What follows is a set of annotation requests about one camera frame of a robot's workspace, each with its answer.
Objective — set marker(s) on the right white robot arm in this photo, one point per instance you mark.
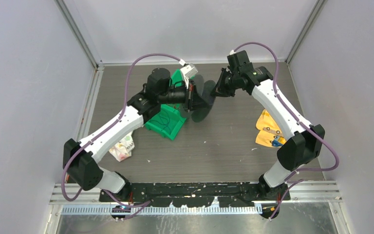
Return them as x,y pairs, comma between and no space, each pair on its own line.
301,145

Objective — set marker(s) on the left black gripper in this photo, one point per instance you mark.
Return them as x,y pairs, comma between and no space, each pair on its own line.
188,94

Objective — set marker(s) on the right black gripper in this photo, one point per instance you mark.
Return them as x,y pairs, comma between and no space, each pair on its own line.
220,89

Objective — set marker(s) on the green three-compartment bin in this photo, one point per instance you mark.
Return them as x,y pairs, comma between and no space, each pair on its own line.
168,121

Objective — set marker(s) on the yellow printed cloth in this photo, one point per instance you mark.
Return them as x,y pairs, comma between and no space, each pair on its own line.
270,135

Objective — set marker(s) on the white patterned cloth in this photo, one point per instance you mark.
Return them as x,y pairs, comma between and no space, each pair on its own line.
122,150

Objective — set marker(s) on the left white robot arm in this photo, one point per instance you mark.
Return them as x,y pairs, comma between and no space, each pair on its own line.
81,158

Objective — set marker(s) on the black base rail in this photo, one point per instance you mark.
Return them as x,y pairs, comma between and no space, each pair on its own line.
200,194

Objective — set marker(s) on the black cable spool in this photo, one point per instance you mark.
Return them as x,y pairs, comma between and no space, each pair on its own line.
203,101

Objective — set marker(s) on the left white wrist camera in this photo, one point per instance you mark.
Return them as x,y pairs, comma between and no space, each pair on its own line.
188,71

